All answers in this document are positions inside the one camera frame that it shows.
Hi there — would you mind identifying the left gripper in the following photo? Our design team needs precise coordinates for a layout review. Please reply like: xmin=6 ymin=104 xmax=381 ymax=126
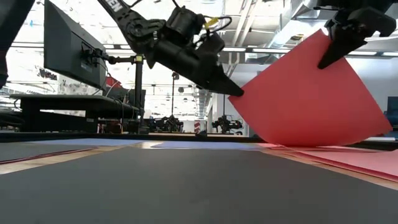
xmin=152 ymin=32 xmax=245 ymax=97

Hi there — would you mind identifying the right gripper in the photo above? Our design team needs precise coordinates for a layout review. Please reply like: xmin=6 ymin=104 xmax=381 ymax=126
xmin=317 ymin=6 xmax=397 ymax=70

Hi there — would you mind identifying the red paper sheet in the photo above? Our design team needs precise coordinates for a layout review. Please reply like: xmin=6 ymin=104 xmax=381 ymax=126
xmin=0 ymin=147 xmax=98 ymax=165
xmin=256 ymin=142 xmax=379 ymax=154
xmin=228 ymin=29 xmax=393 ymax=147

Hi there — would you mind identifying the long ceiling light bar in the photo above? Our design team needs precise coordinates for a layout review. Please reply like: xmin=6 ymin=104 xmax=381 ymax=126
xmin=102 ymin=44 xmax=398 ymax=57

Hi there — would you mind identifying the yellow tape strip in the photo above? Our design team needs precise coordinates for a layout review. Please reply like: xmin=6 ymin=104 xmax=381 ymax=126
xmin=203 ymin=17 xmax=220 ymax=30

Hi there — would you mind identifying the blue chair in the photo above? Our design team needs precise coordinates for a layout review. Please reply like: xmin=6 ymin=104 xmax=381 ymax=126
xmin=385 ymin=95 xmax=398 ymax=138

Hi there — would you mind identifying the black pole with yellow label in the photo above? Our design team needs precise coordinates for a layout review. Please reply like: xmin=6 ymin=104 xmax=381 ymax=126
xmin=102 ymin=53 xmax=146 ymax=133

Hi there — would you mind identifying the red box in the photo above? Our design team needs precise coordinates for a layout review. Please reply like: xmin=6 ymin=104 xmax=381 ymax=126
xmin=104 ymin=75 xmax=123 ymax=90

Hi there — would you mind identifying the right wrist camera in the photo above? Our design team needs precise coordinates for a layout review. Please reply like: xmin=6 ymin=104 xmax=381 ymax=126
xmin=325 ymin=8 xmax=355 ymax=32

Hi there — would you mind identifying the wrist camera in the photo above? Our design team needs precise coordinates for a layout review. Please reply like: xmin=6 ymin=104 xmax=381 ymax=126
xmin=164 ymin=6 xmax=206 ymax=44
xmin=325 ymin=8 xmax=355 ymax=32

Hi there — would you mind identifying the black camera stand frame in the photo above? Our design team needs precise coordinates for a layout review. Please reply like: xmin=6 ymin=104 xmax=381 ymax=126
xmin=171 ymin=71 xmax=227 ymax=126

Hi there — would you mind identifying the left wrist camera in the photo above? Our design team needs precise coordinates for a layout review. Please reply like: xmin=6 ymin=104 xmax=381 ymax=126
xmin=164 ymin=6 xmax=206 ymax=44

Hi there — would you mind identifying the desk with black frame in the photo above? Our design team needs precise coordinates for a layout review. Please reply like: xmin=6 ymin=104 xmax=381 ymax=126
xmin=0 ymin=93 xmax=147 ymax=135

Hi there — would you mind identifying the black aluminium table frame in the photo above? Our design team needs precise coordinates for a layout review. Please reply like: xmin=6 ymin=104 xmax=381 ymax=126
xmin=0 ymin=131 xmax=398 ymax=152

